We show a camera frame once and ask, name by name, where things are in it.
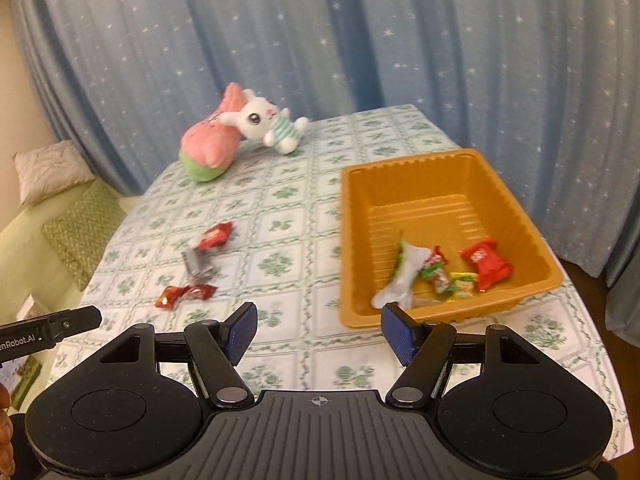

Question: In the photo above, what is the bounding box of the beige pillow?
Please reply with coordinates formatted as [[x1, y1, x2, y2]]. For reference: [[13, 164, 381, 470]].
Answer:
[[13, 141, 96, 207]]

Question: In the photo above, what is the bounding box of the green red candy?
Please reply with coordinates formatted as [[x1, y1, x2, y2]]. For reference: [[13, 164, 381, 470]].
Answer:
[[419, 246, 456, 296]]

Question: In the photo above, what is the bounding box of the orange plastic tray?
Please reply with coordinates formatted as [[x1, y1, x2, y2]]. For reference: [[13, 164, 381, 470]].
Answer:
[[340, 150, 563, 328]]

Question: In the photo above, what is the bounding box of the clear black snack packet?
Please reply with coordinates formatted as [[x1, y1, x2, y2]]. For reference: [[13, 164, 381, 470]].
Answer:
[[182, 248, 214, 283]]

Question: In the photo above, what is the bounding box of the pink star plush toy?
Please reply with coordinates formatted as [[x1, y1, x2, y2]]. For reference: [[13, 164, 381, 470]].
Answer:
[[178, 82, 246, 183]]

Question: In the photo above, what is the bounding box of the small red gold candy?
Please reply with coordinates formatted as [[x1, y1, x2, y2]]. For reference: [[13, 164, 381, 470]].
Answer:
[[184, 284, 217, 300]]

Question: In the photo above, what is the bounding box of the red jujube snack packet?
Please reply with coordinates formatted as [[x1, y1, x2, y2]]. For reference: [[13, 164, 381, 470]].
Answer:
[[196, 221, 233, 250]]

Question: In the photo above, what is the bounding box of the white bunny plush toy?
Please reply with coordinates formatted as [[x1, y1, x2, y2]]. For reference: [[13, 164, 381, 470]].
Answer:
[[219, 89, 310, 155]]

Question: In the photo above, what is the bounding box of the yellow candy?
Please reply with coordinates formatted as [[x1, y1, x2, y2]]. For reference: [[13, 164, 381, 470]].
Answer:
[[450, 272, 478, 300]]

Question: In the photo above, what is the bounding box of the light green sofa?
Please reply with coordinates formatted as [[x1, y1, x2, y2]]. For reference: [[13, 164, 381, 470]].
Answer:
[[0, 179, 147, 331]]

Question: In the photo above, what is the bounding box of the red puffy snack packet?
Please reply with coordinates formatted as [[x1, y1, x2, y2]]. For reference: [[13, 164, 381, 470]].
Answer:
[[459, 237, 513, 292]]

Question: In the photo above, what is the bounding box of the green floral tablecloth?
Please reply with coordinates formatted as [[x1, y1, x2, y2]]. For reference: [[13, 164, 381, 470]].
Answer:
[[50, 104, 636, 460]]

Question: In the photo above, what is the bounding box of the person's left hand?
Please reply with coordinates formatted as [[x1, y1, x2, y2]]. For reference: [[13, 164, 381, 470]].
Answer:
[[0, 385, 15, 479]]

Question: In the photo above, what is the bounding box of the dark red candy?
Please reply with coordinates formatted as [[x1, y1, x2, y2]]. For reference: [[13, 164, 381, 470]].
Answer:
[[155, 286, 189, 310]]

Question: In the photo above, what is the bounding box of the green zigzag cushion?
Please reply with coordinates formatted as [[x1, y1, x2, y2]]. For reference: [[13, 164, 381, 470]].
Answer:
[[41, 180, 126, 292]]

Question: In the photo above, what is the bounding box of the silver white snack wrapper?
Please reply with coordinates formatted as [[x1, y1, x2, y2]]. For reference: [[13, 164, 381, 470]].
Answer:
[[371, 240, 433, 310]]

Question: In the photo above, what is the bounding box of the blue star curtain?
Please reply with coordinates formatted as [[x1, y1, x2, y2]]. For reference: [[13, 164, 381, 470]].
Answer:
[[12, 0, 639, 325]]

